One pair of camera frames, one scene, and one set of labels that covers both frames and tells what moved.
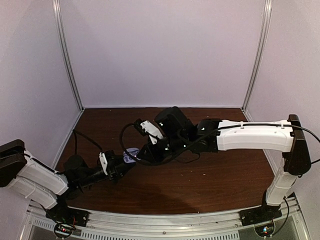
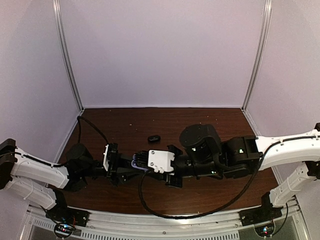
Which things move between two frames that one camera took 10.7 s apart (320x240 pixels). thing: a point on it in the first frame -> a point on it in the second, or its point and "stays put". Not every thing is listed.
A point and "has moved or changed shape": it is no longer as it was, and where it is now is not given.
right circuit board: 265,230 stays put
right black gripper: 152,157 -> 176,184
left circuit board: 63,230 stays put
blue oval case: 127,158 has moved or changed shape
